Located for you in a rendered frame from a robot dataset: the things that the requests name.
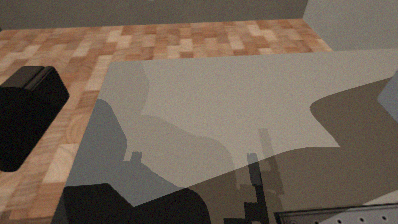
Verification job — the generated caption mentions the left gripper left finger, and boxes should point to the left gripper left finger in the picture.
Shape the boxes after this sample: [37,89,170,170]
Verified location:
[0,66,69,172]

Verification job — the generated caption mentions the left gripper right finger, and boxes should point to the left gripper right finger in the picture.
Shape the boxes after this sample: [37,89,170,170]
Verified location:
[377,70,398,124]

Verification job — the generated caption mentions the grey flat rectangular plate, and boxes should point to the grey flat rectangular plate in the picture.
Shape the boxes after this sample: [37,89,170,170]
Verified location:
[276,205,398,224]

